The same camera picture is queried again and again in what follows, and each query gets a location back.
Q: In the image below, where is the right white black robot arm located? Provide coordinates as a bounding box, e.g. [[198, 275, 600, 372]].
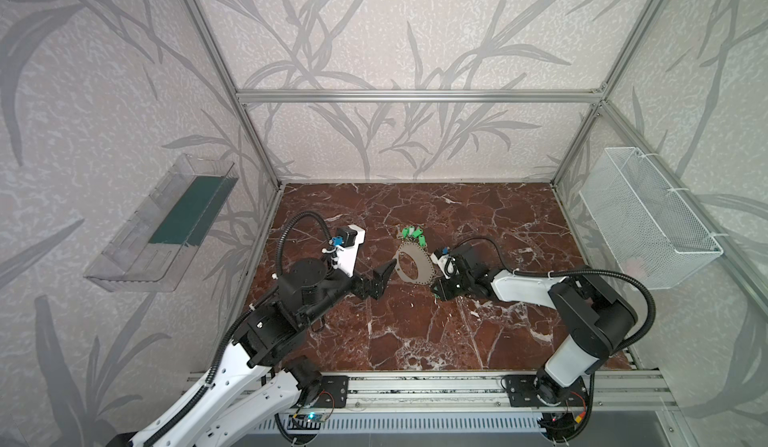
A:
[[430, 245, 638, 406]]

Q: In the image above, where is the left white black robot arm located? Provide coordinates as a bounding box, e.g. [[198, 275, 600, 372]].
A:
[[109, 258, 397, 446]]

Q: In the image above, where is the green circuit board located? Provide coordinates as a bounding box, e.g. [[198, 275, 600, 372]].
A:
[[288, 411, 332, 430]]

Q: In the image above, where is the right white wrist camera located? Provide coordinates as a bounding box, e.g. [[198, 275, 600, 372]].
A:
[[430, 247, 456, 279]]

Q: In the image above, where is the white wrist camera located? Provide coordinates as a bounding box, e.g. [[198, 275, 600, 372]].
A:
[[329, 224, 365, 277], [430, 247, 456, 279]]

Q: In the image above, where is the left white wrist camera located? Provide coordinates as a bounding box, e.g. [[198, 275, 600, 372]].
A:
[[329, 224, 365, 277]]

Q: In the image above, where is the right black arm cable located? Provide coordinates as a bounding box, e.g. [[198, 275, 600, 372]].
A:
[[452, 235, 658, 442]]

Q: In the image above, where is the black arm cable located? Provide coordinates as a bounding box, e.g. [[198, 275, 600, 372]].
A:
[[140, 210, 334, 447], [452, 235, 658, 442]]

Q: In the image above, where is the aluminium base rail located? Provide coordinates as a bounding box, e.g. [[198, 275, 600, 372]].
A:
[[316, 370, 679, 414]]

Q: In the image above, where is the clear plastic wall bin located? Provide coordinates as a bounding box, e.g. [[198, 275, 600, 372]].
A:
[[84, 154, 239, 293]]

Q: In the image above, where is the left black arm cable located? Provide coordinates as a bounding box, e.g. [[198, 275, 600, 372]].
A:
[[140, 210, 334, 447]]

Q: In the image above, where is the white wire mesh basket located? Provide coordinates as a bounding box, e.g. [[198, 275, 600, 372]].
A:
[[580, 147, 723, 290]]

